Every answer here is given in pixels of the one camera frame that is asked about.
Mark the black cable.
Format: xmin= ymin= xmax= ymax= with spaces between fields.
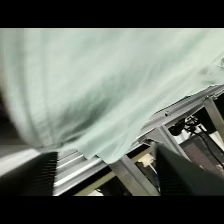
xmin=169 ymin=114 xmax=224 ymax=168

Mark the pale green garment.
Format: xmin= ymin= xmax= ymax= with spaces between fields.
xmin=0 ymin=28 xmax=224 ymax=165

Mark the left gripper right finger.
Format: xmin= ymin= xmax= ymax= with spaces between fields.
xmin=155 ymin=142 xmax=224 ymax=197

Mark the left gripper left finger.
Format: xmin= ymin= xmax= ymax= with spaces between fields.
xmin=0 ymin=151 xmax=59 ymax=197

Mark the silver frame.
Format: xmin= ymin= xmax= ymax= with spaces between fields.
xmin=0 ymin=83 xmax=224 ymax=197

